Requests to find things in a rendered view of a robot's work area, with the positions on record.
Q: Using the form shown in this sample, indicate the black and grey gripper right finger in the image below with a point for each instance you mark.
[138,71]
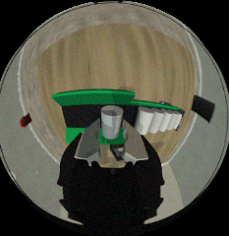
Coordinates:
[140,151]

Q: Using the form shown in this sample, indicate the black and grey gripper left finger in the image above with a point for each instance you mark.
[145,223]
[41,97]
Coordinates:
[83,149]

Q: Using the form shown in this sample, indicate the grey cylinder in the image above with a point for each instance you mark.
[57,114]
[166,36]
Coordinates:
[172,120]
[143,120]
[156,120]
[166,120]
[111,118]
[177,120]

